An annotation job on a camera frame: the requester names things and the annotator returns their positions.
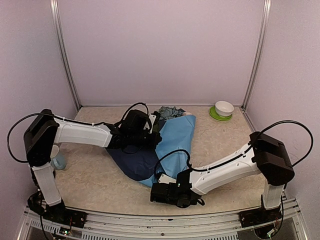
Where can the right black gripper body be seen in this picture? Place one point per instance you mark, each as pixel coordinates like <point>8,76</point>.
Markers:
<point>184,206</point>

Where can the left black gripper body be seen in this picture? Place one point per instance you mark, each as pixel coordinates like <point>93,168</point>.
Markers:
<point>137,139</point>

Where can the blue fake hydrangea flower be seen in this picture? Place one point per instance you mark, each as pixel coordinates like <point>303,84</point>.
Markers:
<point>170,112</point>

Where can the blue wrapping paper sheet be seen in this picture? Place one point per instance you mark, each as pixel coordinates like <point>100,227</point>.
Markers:
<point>139,164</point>

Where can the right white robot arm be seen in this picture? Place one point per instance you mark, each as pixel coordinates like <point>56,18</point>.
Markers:
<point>263,154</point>

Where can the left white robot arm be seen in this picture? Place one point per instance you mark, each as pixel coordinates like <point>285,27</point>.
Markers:
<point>47,130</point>

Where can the blue paper cup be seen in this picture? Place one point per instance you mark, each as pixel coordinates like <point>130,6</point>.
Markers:
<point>58,161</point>

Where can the white ceramic bowl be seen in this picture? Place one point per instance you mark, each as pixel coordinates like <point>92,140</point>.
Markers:
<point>224,108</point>

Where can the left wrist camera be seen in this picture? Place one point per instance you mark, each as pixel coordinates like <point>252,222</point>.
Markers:
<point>152,122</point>

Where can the aluminium front frame rail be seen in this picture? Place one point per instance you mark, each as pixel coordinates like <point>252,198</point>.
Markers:
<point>112,226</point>

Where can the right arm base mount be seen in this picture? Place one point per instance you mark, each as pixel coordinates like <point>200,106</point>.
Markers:
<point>261,215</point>

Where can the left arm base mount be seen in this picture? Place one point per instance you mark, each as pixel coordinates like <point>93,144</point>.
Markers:
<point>57,213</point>

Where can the left aluminium corner post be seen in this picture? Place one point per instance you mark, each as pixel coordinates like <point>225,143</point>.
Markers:
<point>63,52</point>

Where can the aluminium corner post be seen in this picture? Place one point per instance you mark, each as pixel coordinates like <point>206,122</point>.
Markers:
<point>258,53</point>
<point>63,52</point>

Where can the right aluminium corner post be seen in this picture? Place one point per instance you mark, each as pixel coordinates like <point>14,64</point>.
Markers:
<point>258,53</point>

